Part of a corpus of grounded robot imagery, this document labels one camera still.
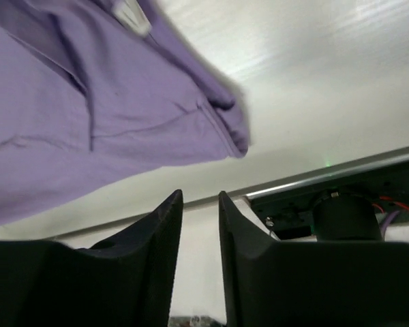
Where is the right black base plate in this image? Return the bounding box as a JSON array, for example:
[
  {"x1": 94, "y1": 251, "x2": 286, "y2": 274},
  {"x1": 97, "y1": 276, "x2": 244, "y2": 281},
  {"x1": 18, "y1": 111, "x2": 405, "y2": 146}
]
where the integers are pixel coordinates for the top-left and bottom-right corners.
[{"x1": 250, "y1": 163, "x2": 409, "y2": 240}]

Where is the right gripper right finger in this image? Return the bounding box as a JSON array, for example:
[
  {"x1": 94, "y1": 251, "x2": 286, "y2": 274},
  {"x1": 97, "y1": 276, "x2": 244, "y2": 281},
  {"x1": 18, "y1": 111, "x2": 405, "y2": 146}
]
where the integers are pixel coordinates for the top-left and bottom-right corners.
[{"x1": 219, "y1": 192, "x2": 409, "y2": 326}]

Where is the lavender t shirt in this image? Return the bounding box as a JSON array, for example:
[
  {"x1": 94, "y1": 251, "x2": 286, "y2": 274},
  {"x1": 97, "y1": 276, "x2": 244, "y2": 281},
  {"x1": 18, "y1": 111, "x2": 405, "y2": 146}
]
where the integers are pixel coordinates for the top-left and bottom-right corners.
[{"x1": 0, "y1": 1, "x2": 249, "y2": 225}]

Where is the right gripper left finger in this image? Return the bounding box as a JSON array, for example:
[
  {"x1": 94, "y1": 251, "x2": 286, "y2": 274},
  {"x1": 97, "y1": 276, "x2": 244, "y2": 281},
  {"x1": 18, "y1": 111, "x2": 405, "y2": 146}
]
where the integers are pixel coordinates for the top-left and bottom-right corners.
[{"x1": 0, "y1": 190, "x2": 183, "y2": 326}]

